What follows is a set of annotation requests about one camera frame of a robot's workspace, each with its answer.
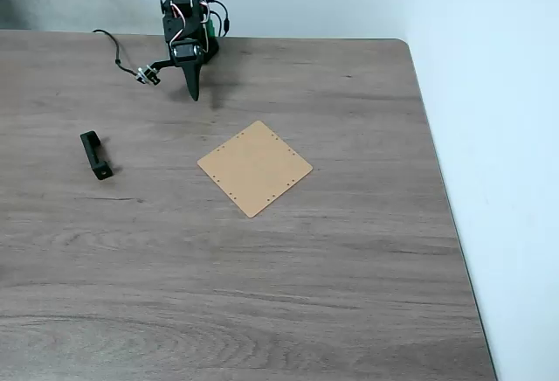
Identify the black block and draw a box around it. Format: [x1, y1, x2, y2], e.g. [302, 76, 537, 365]
[79, 130, 115, 182]

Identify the tan square board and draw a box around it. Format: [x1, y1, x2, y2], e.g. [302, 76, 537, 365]
[196, 120, 314, 219]

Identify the black and white camera box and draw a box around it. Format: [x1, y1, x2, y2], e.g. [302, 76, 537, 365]
[135, 59, 176, 87]

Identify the black power cable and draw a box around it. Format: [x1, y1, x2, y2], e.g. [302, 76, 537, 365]
[203, 0, 232, 38]

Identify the black camera cable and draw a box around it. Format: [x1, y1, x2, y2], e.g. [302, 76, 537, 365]
[92, 28, 141, 77]

